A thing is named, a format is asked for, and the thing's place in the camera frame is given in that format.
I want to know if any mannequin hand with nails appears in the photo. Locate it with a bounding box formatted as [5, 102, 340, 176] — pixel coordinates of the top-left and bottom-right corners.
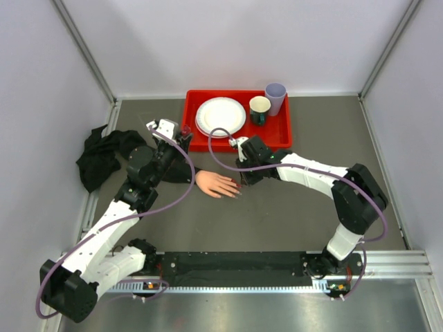
[195, 170, 241, 199]

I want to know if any grey slotted cable duct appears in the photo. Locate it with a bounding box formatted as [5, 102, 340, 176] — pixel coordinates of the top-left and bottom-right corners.
[107, 279, 350, 295]

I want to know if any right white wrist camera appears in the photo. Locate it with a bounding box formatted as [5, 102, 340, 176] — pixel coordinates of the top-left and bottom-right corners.
[228, 136, 248, 158]

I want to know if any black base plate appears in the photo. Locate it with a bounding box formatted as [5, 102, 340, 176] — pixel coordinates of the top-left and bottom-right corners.
[153, 251, 363, 288]

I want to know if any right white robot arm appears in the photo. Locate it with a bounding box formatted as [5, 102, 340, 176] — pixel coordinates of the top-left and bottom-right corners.
[229, 136, 389, 277]

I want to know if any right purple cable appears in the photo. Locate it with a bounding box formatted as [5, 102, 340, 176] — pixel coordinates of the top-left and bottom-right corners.
[208, 127, 390, 301]

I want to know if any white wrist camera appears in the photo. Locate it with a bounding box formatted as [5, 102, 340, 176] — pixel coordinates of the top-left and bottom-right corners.
[228, 136, 248, 158]
[145, 119, 179, 140]

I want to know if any red plastic tray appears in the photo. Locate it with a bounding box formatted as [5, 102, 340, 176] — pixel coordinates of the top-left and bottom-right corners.
[179, 89, 293, 154]

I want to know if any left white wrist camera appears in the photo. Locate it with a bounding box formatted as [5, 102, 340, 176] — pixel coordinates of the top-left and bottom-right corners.
[145, 119, 179, 140]

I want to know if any dark green mug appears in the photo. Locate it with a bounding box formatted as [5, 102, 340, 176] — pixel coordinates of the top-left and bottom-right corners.
[249, 96, 271, 127]

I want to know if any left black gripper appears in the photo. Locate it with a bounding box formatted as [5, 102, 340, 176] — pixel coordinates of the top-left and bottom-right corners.
[149, 130, 192, 188]

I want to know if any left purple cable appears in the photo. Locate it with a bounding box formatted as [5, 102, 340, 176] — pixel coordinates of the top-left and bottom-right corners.
[35, 124, 196, 319]

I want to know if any white paper plates stack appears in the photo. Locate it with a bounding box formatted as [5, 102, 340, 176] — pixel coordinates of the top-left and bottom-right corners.
[195, 97, 246, 138]

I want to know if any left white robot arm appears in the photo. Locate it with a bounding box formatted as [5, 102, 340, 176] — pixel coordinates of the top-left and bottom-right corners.
[35, 131, 192, 322]

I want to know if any red nail polish bottle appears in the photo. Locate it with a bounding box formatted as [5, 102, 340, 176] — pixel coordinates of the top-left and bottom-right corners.
[181, 124, 191, 136]

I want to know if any lavender plastic cup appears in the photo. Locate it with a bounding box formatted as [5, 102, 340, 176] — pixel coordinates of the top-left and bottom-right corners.
[264, 82, 287, 116]

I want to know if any purple cable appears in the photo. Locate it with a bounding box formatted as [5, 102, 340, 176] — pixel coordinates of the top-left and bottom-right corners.
[35, 124, 196, 319]
[208, 127, 390, 301]

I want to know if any black sleeve cloth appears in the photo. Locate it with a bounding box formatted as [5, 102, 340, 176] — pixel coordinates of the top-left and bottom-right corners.
[76, 126, 200, 193]

